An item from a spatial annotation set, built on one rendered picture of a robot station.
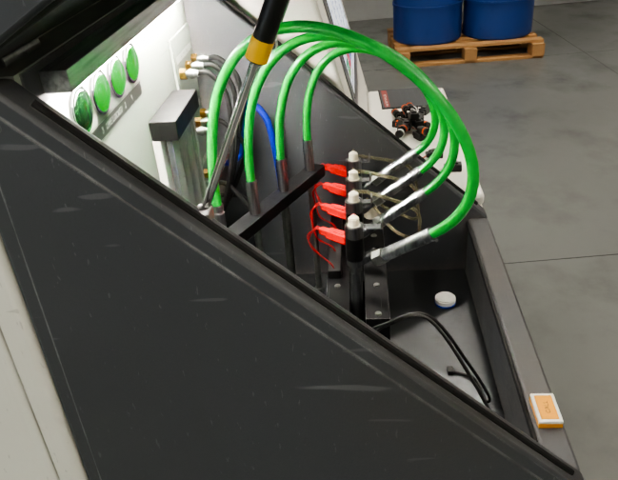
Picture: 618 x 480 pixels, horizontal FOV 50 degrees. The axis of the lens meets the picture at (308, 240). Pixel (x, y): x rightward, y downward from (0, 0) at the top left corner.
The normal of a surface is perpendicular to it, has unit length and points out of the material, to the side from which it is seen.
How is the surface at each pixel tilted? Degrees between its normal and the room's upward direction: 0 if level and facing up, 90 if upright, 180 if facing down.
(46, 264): 90
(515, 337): 0
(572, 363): 0
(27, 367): 90
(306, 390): 90
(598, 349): 0
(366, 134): 90
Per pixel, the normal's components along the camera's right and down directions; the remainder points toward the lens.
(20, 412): -0.06, 0.51
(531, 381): -0.07, -0.86
